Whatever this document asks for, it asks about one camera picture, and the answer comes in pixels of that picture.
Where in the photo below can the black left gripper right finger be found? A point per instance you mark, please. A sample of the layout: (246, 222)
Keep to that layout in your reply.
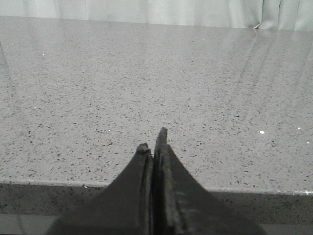
(181, 206)

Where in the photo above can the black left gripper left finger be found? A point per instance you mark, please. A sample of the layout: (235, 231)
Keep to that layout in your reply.
(123, 208)

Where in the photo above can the white curtain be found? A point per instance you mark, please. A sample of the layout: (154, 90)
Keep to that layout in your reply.
(296, 15)

